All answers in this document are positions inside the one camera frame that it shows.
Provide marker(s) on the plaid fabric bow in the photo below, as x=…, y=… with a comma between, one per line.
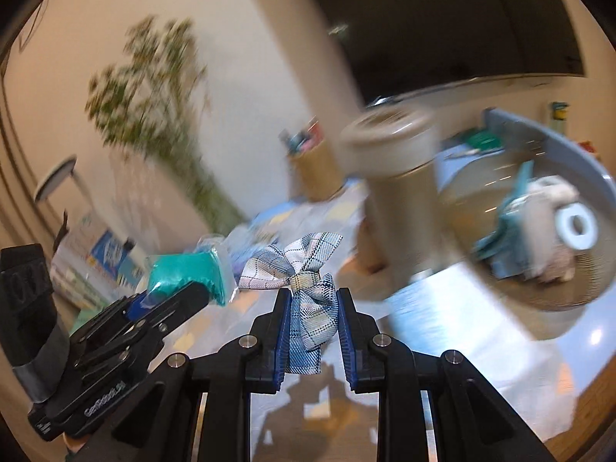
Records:
x=308, y=293

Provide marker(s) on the teal packet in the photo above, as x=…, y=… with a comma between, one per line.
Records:
x=507, y=211

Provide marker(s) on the blue microfiber cloth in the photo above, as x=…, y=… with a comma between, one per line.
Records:
x=510, y=261

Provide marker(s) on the scale pattern tablecloth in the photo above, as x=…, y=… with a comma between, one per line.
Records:
x=481, y=346

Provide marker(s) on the tall glass vase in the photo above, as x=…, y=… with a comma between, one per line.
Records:
x=144, y=202

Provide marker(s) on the blue white tissue pack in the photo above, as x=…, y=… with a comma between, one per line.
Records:
x=96, y=255

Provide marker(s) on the grey-blue box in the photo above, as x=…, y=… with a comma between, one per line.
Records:
x=503, y=122

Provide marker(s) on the bundle of pens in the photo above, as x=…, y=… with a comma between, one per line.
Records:
x=301, y=137

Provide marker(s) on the small green yellow bottle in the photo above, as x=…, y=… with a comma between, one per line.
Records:
x=559, y=115

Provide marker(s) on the green packet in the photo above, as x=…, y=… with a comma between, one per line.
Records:
x=479, y=139

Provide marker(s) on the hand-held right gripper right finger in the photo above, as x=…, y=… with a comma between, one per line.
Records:
x=346, y=346

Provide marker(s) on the green plant stems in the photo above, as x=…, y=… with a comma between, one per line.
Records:
x=154, y=91

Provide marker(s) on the wooden pen holder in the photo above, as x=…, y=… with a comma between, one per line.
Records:
x=317, y=173

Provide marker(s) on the black wall television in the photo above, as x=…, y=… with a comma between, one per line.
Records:
x=433, y=24

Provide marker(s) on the green soft pouch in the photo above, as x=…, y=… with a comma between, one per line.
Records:
x=185, y=269

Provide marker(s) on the beige tumbler bottle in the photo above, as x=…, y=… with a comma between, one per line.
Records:
x=399, y=178

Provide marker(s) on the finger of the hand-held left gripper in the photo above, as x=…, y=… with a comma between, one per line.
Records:
x=163, y=310

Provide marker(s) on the white tape roll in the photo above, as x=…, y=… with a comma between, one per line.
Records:
x=584, y=228

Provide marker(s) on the white round lamp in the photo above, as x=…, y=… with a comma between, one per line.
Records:
x=57, y=177

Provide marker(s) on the grey round basin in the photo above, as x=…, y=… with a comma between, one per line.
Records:
x=568, y=288

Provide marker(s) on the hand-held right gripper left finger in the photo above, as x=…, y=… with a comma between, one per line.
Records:
x=284, y=346

